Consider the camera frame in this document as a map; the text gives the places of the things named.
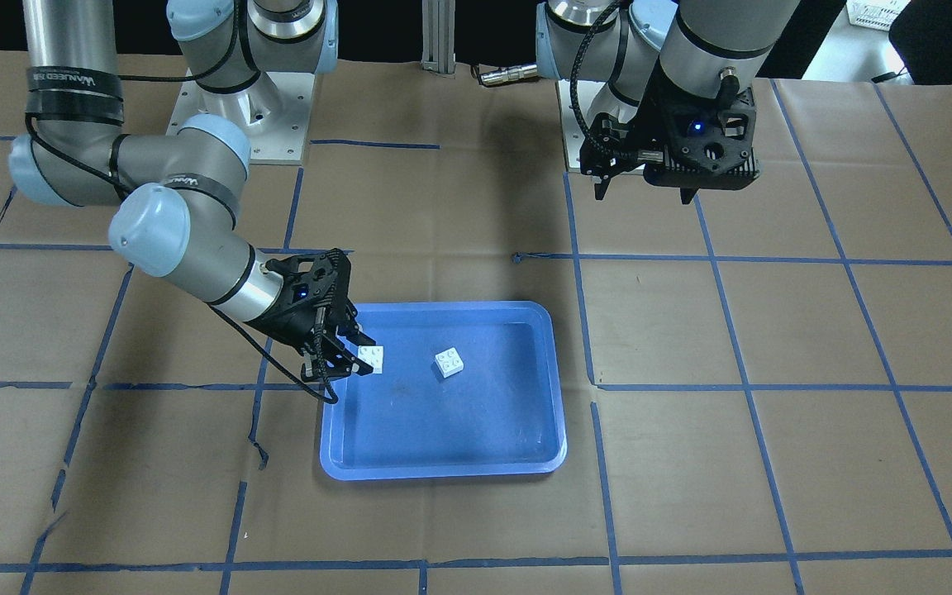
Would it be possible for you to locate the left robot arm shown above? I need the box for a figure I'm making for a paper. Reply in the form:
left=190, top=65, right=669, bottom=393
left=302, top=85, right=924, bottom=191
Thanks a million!
left=535, top=1, right=798, bottom=204

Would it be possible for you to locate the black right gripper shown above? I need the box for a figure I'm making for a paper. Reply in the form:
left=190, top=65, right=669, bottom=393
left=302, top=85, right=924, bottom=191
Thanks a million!
left=259, top=294, right=378, bottom=382

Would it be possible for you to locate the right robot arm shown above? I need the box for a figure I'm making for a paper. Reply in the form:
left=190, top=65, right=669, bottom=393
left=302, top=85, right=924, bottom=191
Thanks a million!
left=8, top=1, right=375, bottom=384

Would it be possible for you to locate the blue plastic tray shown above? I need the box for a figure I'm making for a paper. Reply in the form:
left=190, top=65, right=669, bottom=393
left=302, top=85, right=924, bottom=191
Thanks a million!
left=320, top=301, right=568, bottom=481

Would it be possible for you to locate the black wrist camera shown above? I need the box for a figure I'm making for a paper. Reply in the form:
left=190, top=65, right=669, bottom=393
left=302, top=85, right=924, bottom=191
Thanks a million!
left=643, top=88, right=762, bottom=191
left=262, top=248, right=355, bottom=312

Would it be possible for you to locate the aluminium frame post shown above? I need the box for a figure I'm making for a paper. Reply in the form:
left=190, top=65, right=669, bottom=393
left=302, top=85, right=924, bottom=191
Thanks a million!
left=420, top=0, right=456, bottom=78

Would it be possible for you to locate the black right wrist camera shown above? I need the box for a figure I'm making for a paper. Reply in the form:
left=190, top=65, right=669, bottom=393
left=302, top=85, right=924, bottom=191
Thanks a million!
left=262, top=248, right=355, bottom=312

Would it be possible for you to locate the white block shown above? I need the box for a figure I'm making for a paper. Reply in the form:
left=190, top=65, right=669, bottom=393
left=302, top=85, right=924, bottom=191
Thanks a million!
left=356, top=345, right=385, bottom=375
left=434, top=347, right=464, bottom=379

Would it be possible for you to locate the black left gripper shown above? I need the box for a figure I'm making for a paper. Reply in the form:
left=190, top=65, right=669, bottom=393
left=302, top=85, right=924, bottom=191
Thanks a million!
left=579, top=83, right=700, bottom=206

